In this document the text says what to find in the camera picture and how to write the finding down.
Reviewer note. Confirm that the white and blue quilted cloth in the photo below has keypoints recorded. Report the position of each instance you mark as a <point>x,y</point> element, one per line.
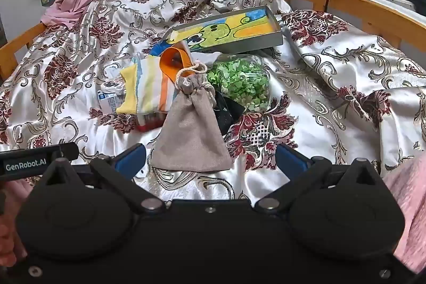
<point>206,57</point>

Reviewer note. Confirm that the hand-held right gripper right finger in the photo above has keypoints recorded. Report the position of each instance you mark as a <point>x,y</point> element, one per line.
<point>292,159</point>

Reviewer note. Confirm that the wooden bed frame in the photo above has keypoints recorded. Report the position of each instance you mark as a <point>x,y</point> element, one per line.
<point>366,17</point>

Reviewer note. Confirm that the orange band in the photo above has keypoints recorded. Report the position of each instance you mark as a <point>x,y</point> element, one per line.
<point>168,59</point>

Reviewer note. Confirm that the striped sock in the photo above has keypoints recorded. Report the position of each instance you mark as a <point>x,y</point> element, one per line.
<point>149,87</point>

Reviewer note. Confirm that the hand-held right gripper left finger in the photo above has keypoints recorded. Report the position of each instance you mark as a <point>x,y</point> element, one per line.
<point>130,158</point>

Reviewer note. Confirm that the white tissue packet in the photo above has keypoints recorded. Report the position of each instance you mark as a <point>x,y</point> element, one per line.
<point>109,101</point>

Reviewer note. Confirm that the grey metal tray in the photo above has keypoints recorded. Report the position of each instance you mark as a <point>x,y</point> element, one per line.
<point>266,37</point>

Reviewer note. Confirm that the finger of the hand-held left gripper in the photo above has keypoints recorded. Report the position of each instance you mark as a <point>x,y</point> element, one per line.
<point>33,162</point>

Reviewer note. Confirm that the black cloth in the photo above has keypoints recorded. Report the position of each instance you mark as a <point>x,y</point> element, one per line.
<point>228,114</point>

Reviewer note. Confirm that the yellow frog print towel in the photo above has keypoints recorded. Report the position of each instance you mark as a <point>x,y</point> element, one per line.
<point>226,31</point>

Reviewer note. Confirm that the floral satin bedspread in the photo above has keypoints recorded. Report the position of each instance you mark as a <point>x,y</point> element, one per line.
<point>332,77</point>

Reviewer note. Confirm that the red cartoon printed packet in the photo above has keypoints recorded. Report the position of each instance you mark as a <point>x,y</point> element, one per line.
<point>149,122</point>

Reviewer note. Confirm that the jar of green bits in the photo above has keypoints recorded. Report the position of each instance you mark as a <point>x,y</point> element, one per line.
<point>239,81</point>

